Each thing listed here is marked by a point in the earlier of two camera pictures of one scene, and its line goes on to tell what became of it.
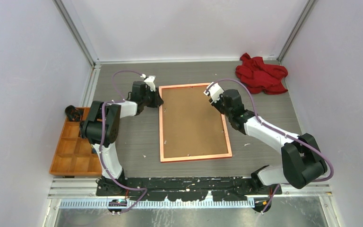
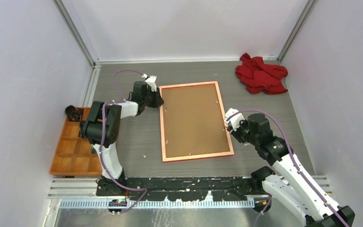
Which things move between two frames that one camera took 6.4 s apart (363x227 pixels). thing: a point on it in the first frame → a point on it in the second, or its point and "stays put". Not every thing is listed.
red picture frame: (191, 127) stays put
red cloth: (258, 77) stays put
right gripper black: (217, 104) → (236, 133)
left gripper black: (158, 101) stays put
